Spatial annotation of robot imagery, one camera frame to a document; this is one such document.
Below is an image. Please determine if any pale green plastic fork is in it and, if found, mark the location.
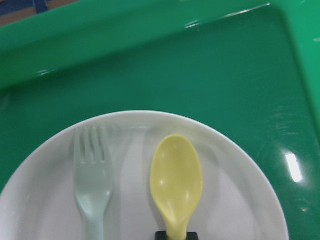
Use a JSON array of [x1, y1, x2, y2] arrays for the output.
[[73, 127, 114, 240]]

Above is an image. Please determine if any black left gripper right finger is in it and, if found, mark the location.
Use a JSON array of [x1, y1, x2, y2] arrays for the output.
[[186, 232, 199, 240]]

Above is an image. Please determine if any white round plate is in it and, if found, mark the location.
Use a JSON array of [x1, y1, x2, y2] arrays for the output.
[[0, 111, 289, 240]]

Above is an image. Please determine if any green plastic tray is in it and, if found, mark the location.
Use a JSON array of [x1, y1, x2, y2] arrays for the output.
[[0, 0, 320, 240]]

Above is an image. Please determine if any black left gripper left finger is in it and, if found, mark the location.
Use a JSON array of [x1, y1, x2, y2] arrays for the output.
[[155, 231, 168, 240]]

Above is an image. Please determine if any yellow plastic spoon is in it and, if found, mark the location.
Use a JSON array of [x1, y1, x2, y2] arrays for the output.
[[150, 134, 204, 240]]

